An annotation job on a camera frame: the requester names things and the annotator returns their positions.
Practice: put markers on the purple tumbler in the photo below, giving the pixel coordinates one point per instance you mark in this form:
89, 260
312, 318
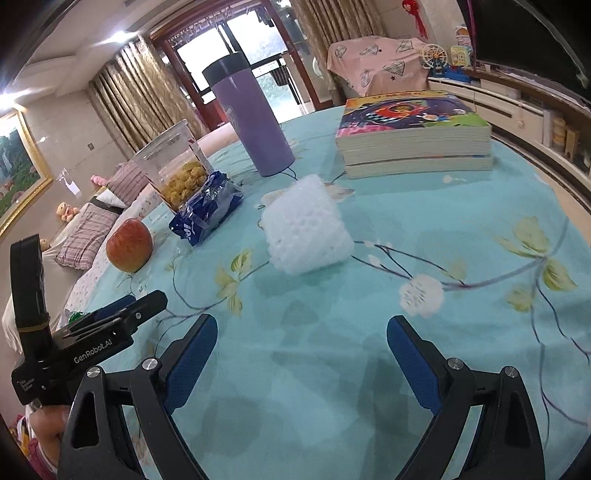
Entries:
258, 129

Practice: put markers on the blue snack packet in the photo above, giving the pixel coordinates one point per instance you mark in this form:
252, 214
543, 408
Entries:
203, 217

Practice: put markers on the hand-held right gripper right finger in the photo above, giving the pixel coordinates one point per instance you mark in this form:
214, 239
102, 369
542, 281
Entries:
413, 364

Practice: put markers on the white foam net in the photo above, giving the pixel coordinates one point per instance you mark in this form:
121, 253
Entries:
304, 226

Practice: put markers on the thick pale-edged book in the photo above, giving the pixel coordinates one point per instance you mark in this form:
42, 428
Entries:
415, 168

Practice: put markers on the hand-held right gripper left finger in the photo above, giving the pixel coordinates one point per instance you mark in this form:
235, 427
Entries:
189, 369

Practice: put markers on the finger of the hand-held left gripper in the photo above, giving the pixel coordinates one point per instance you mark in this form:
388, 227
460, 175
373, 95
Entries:
115, 305
138, 314

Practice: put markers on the black television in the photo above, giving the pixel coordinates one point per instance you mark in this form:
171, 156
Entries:
521, 37

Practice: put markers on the sofa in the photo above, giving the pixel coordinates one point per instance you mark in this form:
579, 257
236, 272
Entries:
219, 138

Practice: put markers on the yellow tin stack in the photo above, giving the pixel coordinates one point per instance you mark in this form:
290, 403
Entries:
558, 131

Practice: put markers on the red framed balcony door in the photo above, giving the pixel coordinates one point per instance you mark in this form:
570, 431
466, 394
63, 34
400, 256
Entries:
258, 41

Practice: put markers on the pink cloth covered chair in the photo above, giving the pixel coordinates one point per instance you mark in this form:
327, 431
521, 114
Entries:
369, 55

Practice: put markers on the colourful toy box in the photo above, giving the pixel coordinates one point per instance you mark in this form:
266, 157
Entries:
461, 55

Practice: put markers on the toy ferris wheel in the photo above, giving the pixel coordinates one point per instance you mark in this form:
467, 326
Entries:
434, 57

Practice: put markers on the red apple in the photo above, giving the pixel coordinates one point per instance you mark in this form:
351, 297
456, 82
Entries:
129, 247

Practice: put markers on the colourful cover book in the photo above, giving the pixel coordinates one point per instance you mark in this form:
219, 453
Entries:
406, 115

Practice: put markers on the red hanging knot decoration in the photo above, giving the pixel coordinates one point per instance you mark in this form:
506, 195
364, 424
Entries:
413, 14

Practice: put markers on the small striped pillow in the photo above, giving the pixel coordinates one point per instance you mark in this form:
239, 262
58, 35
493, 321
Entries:
127, 180

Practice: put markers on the clear plastic snack jar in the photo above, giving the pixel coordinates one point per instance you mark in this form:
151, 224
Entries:
171, 152

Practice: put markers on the white television cabinet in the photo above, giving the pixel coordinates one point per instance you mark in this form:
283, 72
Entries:
498, 106

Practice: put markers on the brown patterned curtain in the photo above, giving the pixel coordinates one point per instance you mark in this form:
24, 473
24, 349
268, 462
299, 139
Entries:
337, 41
138, 92

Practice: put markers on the teal floral tablecloth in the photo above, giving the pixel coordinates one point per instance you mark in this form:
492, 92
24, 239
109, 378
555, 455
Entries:
323, 323

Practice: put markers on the green snack packet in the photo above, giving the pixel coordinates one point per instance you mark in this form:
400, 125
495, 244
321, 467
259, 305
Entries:
75, 317

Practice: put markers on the framed landscape painting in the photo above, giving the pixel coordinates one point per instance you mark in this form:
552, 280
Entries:
18, 175

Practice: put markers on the large striped pillow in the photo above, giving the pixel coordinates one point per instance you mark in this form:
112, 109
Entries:
87, 235

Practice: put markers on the person's left hand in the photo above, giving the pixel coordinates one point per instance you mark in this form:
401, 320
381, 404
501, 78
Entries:
46, 424

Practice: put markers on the beige teddy bear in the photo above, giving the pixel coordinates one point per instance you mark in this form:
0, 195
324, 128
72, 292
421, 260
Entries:
67, 212

